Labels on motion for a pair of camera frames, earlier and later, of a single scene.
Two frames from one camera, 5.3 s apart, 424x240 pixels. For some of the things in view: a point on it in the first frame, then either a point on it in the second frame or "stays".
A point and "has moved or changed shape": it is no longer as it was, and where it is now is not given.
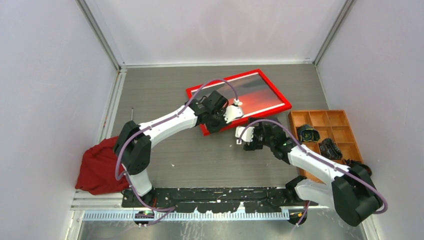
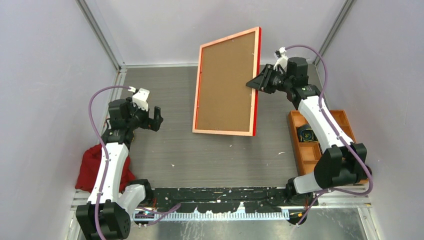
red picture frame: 257,95 has moved or changed shape
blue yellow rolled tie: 308,133 stays
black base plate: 207,199 stays
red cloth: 97,172 stays
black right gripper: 254,145 to 261,82
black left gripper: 212,129 to 150,123
